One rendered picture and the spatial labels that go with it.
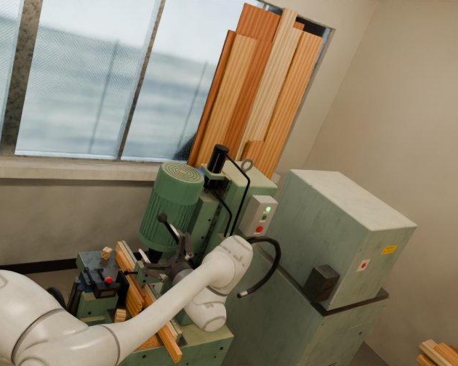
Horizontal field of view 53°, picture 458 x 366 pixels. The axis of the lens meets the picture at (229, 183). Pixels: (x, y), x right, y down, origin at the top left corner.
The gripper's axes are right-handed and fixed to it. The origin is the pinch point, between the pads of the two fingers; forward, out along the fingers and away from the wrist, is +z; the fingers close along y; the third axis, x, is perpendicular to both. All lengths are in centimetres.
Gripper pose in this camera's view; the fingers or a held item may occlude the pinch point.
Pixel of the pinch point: (158, 240)
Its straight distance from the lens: 163.9
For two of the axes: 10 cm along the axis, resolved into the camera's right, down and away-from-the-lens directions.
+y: 7.7, -6.2, 1.2
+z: -5.2, -5.1, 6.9
